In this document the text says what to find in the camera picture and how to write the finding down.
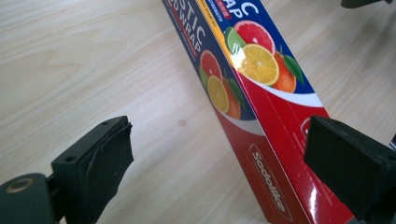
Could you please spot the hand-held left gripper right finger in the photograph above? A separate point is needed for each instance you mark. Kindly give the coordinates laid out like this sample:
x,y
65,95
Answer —
x,y
348,165

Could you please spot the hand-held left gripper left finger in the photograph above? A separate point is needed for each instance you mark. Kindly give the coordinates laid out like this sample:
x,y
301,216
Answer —
x,y
93,174

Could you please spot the plastic wrap box with fruit print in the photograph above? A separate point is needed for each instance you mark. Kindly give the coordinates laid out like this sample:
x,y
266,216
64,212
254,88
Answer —
x,y
264,102

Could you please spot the dark object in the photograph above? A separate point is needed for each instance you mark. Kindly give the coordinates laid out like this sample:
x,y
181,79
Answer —
x,y
361,3

